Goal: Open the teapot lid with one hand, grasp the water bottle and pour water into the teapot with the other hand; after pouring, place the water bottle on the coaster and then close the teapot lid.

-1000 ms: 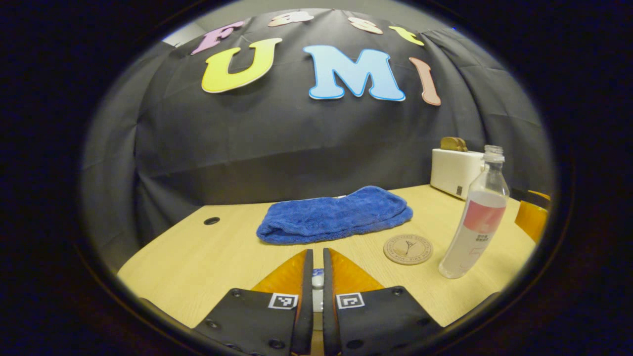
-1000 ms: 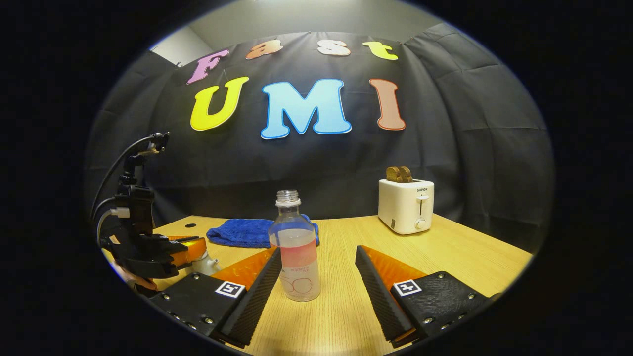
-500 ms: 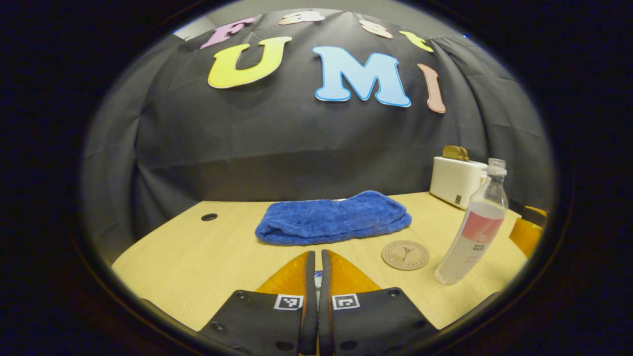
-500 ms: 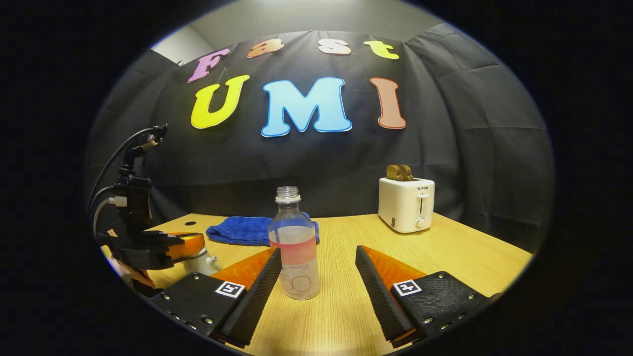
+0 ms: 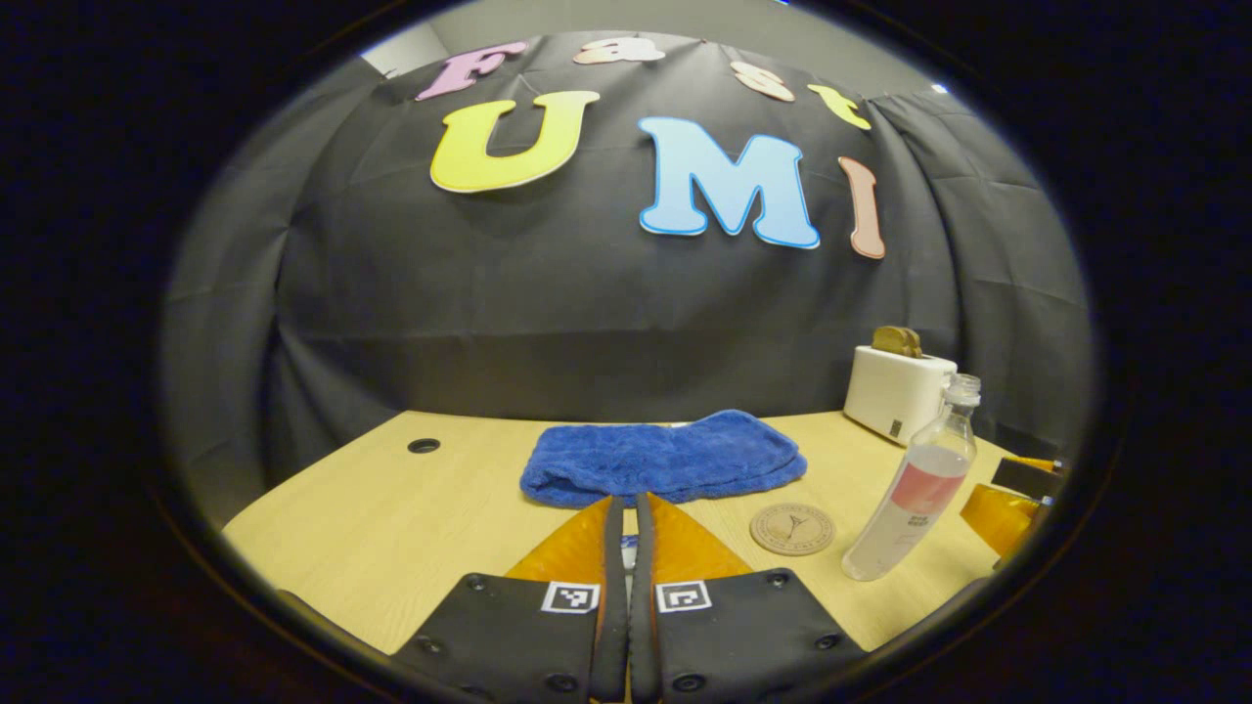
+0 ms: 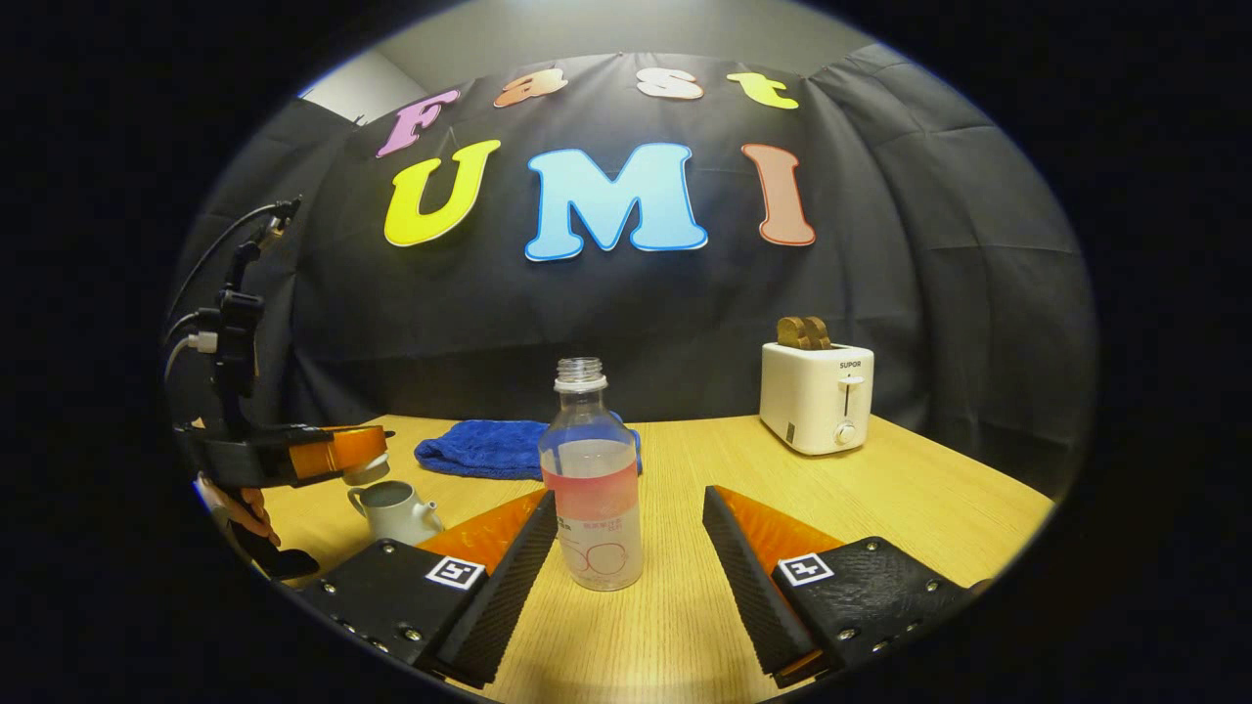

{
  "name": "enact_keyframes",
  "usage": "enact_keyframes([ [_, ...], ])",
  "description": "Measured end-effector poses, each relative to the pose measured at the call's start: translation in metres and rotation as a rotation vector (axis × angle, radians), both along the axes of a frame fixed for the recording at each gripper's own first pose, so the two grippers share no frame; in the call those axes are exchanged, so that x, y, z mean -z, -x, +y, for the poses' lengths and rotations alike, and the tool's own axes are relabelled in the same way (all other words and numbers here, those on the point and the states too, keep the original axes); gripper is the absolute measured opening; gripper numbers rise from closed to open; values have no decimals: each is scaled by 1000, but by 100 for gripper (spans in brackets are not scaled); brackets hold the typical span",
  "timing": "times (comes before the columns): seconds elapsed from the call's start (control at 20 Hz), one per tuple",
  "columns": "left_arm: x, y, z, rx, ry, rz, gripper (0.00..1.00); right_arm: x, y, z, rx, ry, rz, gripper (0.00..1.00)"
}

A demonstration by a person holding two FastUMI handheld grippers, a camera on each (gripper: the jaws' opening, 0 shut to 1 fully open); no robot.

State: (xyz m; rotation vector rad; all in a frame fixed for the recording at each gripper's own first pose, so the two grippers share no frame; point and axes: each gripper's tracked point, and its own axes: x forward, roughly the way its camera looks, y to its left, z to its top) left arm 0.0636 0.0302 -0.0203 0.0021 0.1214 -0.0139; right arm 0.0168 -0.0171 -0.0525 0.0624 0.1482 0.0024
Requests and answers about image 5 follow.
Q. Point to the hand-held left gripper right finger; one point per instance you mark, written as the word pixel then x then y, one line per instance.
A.
pixel 641 626

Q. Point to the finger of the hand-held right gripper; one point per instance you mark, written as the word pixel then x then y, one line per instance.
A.
pixel 1027 477
pixel 998 518

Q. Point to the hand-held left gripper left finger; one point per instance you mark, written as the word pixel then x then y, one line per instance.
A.
pixel 614 626

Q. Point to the clear plastic water bottle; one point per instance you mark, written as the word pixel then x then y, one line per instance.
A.
pixel 915 489

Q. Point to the round wooden coaster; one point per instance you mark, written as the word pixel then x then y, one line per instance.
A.
pixel 792 529

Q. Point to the white toaster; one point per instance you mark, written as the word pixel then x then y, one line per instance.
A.
pixel 895 391

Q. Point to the blue towel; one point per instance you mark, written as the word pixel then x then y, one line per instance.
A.
pixel 665 460

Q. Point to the brown bread slice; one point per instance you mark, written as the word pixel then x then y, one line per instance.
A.
pixel 888 340
pixel 916 346

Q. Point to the black backdrop cloth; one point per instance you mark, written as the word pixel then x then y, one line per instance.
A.
pixel 587 313

